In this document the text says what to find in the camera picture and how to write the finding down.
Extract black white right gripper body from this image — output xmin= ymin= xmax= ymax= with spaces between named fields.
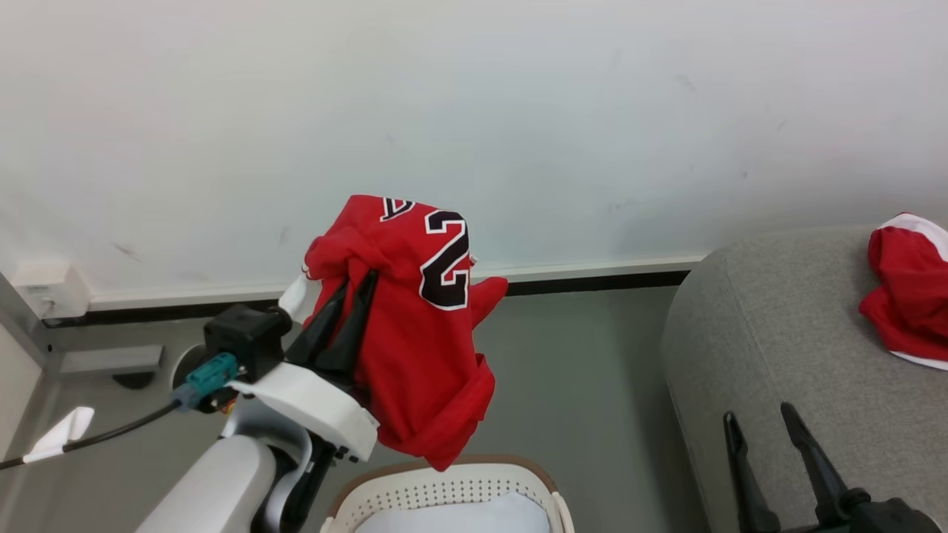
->
xmin=776 ymin=487 xmax=943 ymax=533

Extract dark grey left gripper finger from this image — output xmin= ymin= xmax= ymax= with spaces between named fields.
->
xmin=285 ymin=277 xmax=350 ymax=371
xmin=316 ymin=269 xmax=380 ymax=377

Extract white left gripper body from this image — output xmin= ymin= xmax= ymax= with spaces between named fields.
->
xmin=228 ymin=354 xmax=381 ymax=464

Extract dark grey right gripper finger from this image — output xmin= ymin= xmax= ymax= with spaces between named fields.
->
xmin=723 ymin=411 xmax=781 ymax=533
xmin=779 ymin=401 xmax=851 ymax=523

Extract red basketball jersey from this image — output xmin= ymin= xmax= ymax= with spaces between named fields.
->
xmin=279 ymin=194 xmax=510 ymax=473

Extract red shorts with white trim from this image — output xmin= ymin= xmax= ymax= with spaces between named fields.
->
xmin=858 ymin=212 xmax=948 ymax=372

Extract grey fabric sofa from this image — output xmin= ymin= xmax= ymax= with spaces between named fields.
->
xmin=661 ymin=225 xmax=948 ymax=533

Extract white perforated laundry basket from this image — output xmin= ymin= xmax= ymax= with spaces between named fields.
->
xmin=319 ymin=455 xmax=576 ymax=533

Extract white garment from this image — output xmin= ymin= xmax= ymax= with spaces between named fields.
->
xmin=354 ymin=492 xmax=553 ymax=533

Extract black cable with teal connector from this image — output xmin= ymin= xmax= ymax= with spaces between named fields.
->
xmin=0 ymin=352 xmax=241 ymax=472

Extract grey metal floor bracket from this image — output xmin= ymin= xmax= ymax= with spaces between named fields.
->
xmin=59 ymin=343 xmax=164 ymax=375

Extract white black wall baseboard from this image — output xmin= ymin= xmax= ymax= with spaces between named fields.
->
xmin=43 ymin=255 xmax=710 ymax=328

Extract white tape cable tag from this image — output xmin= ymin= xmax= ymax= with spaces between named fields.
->
xmin=22 ymin=406 xmax=96 ymax=465

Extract white wall socket box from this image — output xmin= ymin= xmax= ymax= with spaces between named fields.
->
xmin=10 ymin=260 xmax=93 ymax=320

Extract grey metal door frame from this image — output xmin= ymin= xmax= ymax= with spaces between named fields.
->
xmin=0 ymin=272 xmax=61 ymax=463

